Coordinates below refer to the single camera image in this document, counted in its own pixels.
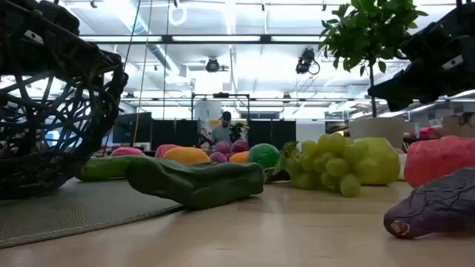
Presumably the yellow-green apple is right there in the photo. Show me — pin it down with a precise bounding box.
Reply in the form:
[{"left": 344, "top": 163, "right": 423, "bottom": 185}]
[{"left": 348, "top": 136, "right": 402, "bottom": 186}]

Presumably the round grey placemat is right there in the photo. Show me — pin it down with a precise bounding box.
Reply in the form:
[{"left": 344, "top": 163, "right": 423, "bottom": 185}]
[{"left": 0, "top": 177, "right": 186, "bottom": 249}]

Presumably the cardboard box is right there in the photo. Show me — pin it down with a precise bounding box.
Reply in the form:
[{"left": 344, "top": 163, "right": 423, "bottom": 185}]
[{"left": 441, "top": 113, "right": 475, "bottom": 138}]

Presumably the green lime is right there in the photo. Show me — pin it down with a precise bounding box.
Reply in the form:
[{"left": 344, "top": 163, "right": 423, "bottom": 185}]
[{"left": 247, "top": 142, "right": 281, "bottom": 170}]

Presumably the black partition panel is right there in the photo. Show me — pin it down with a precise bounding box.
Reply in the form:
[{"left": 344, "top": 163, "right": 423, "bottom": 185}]
[
  {"left": 247, "top": 119, "right": 297, "bottom": 149},
  {"left": 150, "top": 119, "right": 200, "bottom": 148},
  {"left": 111, "top": 112, "right": 153, "bottom": 145}
]

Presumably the green grape bunch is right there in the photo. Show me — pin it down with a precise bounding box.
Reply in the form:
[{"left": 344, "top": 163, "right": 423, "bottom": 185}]
[{"left": 276, "top": 132, "right": 363, "bottom": 198}]

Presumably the dark green chili pepper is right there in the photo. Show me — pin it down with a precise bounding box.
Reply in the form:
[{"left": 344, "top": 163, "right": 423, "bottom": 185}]
[{"left": 125, "top": 157, "right": 266, "bottom": 210}]

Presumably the purple grape bunch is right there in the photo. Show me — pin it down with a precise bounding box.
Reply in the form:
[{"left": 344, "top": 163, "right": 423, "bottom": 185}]
[{"left": 209, "top": 139, "right": 250, "bottom": 164}]

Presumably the potted tree in white pot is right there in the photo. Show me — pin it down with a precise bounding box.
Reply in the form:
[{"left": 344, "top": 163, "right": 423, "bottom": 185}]
[{"left": 318, "top": 0, "right": 430, "bottom": 149}]

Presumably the black metal frame stand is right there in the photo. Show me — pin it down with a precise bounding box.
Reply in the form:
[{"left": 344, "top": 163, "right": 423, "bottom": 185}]
[{"left": 191, "top": 92, "right": 251, "bottom": 122}]

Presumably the red mango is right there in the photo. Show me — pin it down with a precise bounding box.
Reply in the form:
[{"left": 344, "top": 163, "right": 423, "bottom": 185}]
[{"left": 110, "top": 146, "right": 145, "bottom": 157}]

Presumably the green cucumber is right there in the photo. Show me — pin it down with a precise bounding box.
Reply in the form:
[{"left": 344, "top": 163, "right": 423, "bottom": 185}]
[{"left": 76, "top": 155, "right": 149, "bottom": 182}]

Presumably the yellow mango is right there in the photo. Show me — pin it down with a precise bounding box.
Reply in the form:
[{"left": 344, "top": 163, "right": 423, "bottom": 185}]
[{"left": 228, "top": 151, "right": 251, "bottom": 165}]

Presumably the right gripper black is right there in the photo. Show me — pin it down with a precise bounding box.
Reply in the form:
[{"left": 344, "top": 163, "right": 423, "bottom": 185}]
[{"left": 367, "top": 5, "right": 475, "bottom": 112}]

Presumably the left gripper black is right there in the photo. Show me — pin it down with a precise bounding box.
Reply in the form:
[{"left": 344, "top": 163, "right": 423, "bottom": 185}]
[{"left": 0, "top": 0, "right": 81, "bottom": 49}]

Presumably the yellow lemon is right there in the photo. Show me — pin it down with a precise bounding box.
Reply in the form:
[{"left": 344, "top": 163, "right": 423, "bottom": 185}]
[{"left": 162, "top": 146, "right": 212, "bottom": 165}]

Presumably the person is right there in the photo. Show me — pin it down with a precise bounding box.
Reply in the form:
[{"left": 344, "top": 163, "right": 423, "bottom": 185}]
[{"left": 210, "top": 111, "right": 234, "bottom": 146}]

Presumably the pink peach fruit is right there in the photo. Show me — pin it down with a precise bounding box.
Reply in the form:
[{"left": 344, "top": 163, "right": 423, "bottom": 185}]
[{"left": 154, "top": 144, "right": 180, "bottom": 159}]

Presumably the white hanging ring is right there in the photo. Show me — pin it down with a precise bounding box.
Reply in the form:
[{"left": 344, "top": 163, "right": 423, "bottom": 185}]
[{"left": 167, "top": 2, "right": 188, "bottom": 27}]

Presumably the orange bell pepper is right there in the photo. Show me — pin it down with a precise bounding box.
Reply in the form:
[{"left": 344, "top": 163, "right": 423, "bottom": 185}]
[{"left": 403, "top": 135, "right": 475, "bottom": 189}]

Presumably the black ceiling camera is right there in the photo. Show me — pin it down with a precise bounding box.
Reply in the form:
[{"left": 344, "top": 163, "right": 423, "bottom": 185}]
[{"left": 295, "top": 47, "right": 321, "bottom": 76}]

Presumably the black overhead crossbar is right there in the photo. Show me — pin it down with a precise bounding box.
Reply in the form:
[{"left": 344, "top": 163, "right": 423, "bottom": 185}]
[{"left": 79, "top": 33, "right": 324, "bottom": 45}]

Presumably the purple eggplant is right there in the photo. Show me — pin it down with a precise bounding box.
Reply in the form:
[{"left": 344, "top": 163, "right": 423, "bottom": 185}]
[{"left": 383, "top": 166, "right": 475, "bottom": 240}]

